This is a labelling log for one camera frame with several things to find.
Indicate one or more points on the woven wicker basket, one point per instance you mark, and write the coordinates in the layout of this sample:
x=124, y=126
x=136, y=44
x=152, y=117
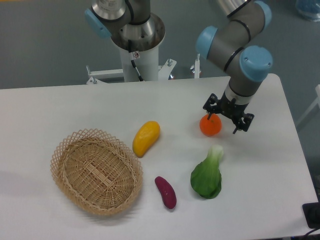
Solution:
x=97, y=172

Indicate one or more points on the black device at table edge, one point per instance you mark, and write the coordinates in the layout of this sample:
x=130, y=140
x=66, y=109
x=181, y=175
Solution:
x=312, y=214

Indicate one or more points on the yellow mango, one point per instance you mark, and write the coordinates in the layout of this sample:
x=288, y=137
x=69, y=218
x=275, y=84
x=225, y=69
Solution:
x=146, y=136

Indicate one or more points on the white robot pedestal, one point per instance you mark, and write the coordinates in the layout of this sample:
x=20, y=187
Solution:
x=138, y=47

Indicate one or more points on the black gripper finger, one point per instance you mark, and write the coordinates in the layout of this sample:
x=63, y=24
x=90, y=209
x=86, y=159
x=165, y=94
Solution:
x=242, y=122
x=212, y=106

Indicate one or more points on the green bok choy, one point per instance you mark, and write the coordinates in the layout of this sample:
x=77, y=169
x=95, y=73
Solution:
x=206, y=178

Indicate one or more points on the white frame at right edge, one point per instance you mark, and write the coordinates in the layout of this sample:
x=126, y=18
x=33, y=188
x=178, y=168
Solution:
x=310, y=111

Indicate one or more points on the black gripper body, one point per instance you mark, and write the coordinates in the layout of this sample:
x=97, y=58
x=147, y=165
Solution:
x=230, y=109

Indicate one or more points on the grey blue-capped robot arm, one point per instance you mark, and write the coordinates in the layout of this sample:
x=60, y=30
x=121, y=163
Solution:
x=228, y=48

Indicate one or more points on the orange fruit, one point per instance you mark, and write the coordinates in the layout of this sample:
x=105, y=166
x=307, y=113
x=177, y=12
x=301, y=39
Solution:
x=210, y=126

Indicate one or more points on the purple sweet potato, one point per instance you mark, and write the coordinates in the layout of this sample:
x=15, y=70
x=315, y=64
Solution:
x=167, y=192

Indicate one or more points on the blue object top right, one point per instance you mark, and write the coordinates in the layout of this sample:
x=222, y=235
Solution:
x=308, y=9

